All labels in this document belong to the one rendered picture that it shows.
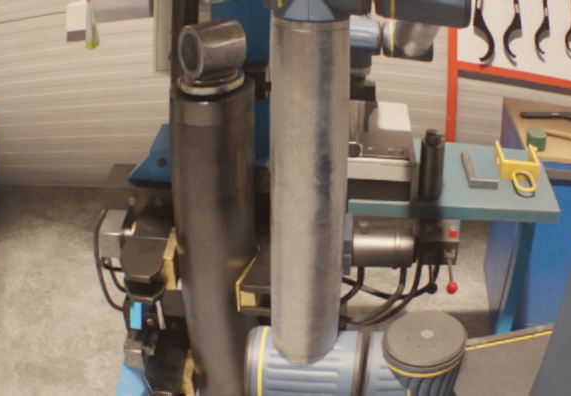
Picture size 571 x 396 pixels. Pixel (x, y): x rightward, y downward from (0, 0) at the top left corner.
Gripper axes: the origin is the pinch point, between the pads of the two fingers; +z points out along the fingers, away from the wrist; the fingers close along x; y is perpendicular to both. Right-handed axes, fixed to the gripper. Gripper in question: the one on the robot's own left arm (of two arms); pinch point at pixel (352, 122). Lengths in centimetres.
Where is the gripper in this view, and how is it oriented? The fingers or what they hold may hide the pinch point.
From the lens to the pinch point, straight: 232.4
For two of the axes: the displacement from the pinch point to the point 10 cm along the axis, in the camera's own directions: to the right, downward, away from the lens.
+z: -0.1, 8.6, 5.1
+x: -10.0, -0.4, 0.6
